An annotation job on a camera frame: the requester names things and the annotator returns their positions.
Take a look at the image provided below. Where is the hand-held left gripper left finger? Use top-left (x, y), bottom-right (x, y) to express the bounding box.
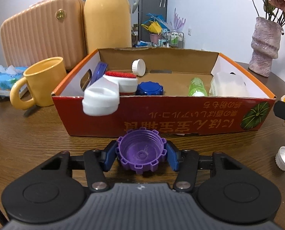
top-left (38, 140), bottom-right (117, 192)

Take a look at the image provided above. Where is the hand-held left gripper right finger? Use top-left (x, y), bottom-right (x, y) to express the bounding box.
top-left (166, 141), bottom-right (239, 193)

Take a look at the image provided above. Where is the purple toothed cap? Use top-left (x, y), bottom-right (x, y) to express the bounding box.
top-left (116, 129), bottom-right (167, 175)

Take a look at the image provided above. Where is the red cardboard box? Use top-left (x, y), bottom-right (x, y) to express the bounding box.
top-left (51, 47), bottom-right (277, 137)

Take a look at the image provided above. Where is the red and white lint brush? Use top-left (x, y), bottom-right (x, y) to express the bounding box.
top-left (82, 71), bottom-right (138, 116)

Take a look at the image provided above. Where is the white plastic swab container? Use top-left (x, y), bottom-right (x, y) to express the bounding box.
top-left (209, 72), bottom-right (249, 98)

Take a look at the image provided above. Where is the dark blue toothed cap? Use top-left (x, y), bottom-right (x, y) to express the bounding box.
top-left (135, 81), bottom-right (164, 96)

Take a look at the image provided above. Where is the green clear bottle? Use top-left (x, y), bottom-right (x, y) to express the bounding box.
top-left (188, 77), bottom-right (206, 97)

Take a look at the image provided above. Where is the lilac lid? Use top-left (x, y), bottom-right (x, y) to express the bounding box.
top-left (90, 62), bottom-right (109, 87)

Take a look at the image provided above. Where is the tall white plastic cap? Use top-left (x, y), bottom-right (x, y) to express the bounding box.
top-left (132, 59), bottom-right (146, 76)

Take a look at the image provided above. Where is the pink textured vase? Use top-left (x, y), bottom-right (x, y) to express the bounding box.
top-left (249, 17), bottom-right (283, 78)

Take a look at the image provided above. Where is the yellow ceramic mug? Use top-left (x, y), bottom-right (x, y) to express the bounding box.
top-left (9, 57), bottom-right (67, 111)

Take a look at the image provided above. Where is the pink pot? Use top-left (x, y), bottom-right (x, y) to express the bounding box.
top-left (150, 33), bottom-right (162, 45)

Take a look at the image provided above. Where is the flat plastic package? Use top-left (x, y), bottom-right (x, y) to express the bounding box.
top-left (0, 86), bottom-right (28, 103)

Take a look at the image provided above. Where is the blue tissue pack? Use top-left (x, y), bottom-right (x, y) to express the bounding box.
top-left (0, 65), bottom-right (29, 91)

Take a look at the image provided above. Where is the yellow thermos jug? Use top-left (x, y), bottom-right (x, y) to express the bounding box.
top-left (83, 0), bottom-right (143, 55)

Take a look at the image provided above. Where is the blue plastic hanger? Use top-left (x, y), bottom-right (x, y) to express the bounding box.
top-left (146, 13), bottom-right (168, 27)

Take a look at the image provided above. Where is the pink ribbed suitcase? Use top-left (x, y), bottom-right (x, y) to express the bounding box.
top-left (0, 0), bottom-right (87, 70)

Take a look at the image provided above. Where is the grey refrigerator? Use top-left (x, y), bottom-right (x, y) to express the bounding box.
top-left (128, 0), bottom-right (169, 47)

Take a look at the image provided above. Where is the wire rack with bottles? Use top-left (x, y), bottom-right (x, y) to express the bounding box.
top-left (162, 29), bottom-right (185, 48)

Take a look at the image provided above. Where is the lilac wall decoration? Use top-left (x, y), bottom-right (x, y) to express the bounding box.
top-left (170, 8), bottom-right (186, 30)

